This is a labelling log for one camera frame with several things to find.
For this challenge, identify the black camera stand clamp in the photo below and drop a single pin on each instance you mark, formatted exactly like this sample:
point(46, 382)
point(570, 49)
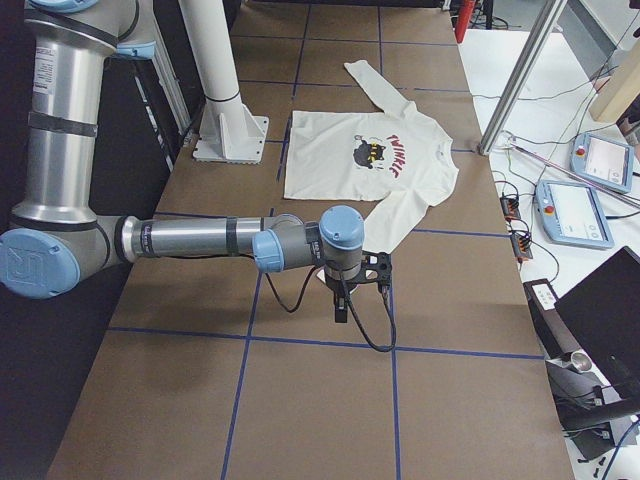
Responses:
point(595, 415)

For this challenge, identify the red fire extinguisher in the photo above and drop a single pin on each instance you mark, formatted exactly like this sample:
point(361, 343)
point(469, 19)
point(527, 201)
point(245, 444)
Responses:
point(465, 12)

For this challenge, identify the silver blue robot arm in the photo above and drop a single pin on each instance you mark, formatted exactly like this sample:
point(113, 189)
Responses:
point(55, 240)

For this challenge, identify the far blue teach pendant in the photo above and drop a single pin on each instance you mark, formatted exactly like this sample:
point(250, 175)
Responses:
point(606, 162)

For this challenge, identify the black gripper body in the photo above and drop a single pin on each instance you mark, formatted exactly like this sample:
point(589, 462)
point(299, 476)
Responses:
point(335, 287)

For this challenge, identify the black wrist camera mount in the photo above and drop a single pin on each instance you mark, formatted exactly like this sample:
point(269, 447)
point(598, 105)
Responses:
point(377, 268)

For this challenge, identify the blue teach pendant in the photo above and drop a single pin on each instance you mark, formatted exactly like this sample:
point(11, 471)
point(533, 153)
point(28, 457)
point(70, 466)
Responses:
point(571, 215)
point(606, 162)

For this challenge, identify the near blue teach pendant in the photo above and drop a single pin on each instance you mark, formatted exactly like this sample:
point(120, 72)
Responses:
point(571, 215)

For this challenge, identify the wooden beam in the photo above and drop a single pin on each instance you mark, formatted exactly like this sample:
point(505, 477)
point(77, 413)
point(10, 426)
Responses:
point(620, 91)

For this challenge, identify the cream long sleeve shirt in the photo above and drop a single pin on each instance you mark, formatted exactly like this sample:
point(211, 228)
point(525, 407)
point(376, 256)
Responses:
point(397, 157)

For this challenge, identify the black box white label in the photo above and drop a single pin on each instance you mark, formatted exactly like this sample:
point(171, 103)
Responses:
point(551, 330)

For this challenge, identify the aluminium frame post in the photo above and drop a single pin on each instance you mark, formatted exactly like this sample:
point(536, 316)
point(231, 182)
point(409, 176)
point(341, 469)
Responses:
point(532, 49)

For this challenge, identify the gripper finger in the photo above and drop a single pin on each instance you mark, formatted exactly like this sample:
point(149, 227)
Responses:
point(337, 302)
point(344, 309)

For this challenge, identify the black orange connector strip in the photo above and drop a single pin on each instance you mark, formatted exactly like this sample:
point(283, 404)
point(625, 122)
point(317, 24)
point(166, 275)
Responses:
point(518, 229)

